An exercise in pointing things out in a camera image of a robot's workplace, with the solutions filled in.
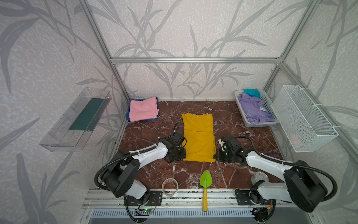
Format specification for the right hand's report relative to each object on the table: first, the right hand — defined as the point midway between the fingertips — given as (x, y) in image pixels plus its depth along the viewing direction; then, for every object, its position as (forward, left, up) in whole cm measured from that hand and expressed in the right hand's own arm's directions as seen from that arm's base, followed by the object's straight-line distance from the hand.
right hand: (212, 152), depth 87 cm
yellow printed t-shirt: (+16, +8, 0) cm, 18 cm away
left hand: (-1, +17, 0) cm, 17 cm away
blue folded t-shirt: (+36, +49, 0) cm, 61 cm away
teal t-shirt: (+48, -37, +6) cm, 62 cm away
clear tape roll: (-20, +29, -2) cm, 36 cm away
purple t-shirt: (+34, -36, 0) cm, 50 cm away
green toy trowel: (-16, +6, 0) cm, 17 cm away
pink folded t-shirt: (+36, +51, 0) cm, 62 cm away
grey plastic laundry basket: (+38, -48, +2) cm, 61 cm away
